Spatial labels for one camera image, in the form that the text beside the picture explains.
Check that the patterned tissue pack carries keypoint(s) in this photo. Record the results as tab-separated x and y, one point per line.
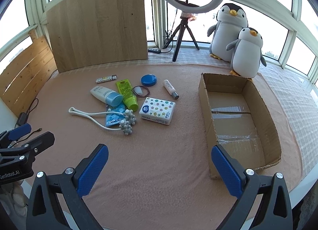
157	110

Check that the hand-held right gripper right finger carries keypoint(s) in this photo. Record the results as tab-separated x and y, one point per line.
226	173

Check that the blue packet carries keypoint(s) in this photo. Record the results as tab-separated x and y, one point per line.
113	118

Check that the blue round lid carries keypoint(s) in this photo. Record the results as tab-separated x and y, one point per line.
148	80

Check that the large wooden board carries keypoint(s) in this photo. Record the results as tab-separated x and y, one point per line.
99	21

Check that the black power adapter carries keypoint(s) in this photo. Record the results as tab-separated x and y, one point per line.
21	118

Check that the patterned white lighter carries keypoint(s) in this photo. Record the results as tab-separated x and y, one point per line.
104	79

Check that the pink patterned cloth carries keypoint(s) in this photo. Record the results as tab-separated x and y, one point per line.
190	17

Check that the cardboard box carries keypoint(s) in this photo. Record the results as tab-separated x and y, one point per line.
263	120

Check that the white bottle with blue cap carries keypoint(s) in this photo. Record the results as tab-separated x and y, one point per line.
101	93

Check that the black power strip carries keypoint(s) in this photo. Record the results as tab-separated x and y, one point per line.
154	50

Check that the wooden slat panel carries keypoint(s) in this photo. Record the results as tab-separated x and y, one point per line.
24	71

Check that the person's left hand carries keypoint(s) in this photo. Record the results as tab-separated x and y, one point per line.
15	200

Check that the black tripod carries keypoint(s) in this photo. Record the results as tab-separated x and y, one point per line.
182	29

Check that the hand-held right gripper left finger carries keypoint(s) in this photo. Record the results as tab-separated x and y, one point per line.
92	168

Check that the small penguin plush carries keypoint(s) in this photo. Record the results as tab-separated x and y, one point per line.
246	56

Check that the white massager with grey balls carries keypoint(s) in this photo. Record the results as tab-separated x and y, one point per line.
128	123

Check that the clear plastic cap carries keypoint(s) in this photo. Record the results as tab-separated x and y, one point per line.
139	92

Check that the large penguin plush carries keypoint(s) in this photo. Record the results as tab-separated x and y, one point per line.
224	36

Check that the green tube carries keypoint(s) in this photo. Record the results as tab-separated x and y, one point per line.
125	89

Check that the pink tube with grey cap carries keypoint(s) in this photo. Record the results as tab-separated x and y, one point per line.
169	88

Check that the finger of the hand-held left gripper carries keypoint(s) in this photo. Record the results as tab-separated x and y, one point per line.
37	144
19	131

